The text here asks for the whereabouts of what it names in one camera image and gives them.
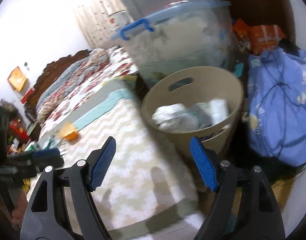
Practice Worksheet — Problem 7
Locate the orange peel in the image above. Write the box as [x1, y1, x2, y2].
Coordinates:
[59, 122, 79, 141]

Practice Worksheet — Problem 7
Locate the beige plastic trash bin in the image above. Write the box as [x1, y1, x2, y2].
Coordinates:
[142, 66, 243, 158]

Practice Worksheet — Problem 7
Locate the person's left hand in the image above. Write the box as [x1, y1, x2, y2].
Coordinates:
[11, 188, 28, 226]

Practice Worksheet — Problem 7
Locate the red gift box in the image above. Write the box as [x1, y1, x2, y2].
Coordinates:
[8, 119, 30, 143]

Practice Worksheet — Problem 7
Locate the folded floral quilt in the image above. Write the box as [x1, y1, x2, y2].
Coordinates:
[36, 48, 110, 126]

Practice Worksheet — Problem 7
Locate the patterned bed cover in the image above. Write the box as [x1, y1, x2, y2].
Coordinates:
[25, 76, 206, 231]

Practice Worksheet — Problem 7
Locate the carved wooden headboard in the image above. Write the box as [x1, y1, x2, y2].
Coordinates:
[24, 50, 90, 141]

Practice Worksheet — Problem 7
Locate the blue fabric bundle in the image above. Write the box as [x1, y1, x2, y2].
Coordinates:
[247, 47, 306, 167]

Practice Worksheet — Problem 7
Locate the floral bed sheet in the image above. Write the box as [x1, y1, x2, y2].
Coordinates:
[39, 47, 138, 139]

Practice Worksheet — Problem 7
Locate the orange snack bag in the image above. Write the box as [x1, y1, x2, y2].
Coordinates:
[233, 19, 286, 55]

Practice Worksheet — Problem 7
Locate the white enamel star mug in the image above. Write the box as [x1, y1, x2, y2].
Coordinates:
[109, 10, 131, 31]

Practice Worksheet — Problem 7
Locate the lower clear storage box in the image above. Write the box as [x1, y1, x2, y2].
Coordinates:
[111, 0, 237, 88]

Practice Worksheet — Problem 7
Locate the beige leaf pattern curtain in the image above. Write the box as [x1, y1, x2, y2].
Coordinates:
[66, 0, 127, 48]

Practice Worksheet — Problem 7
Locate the red yellow wall calendar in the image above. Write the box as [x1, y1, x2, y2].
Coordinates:
[7, 67, 35, 105]

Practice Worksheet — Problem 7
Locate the black cable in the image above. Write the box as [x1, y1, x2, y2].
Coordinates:
[257, 52, 306, 160]

